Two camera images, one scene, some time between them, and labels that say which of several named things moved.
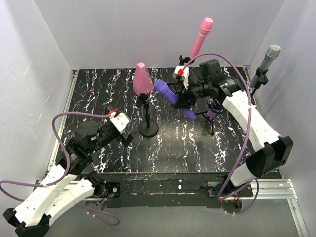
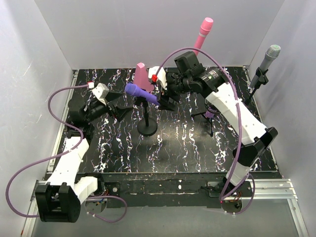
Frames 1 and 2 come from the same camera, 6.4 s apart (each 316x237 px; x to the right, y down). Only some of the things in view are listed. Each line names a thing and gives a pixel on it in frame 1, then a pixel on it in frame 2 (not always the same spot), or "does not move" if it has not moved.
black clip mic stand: [147, 128] does not move
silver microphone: [272, 53] does not move
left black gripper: [121, 134] → [111, 106]
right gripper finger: [185, 100] → [168, 104]
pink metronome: [142, 83] does not move
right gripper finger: [180, 88] → [164, 95]
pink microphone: [206, 24] does not move
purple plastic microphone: [171, 97] → [134, 89]
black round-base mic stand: [262, 79] does not move
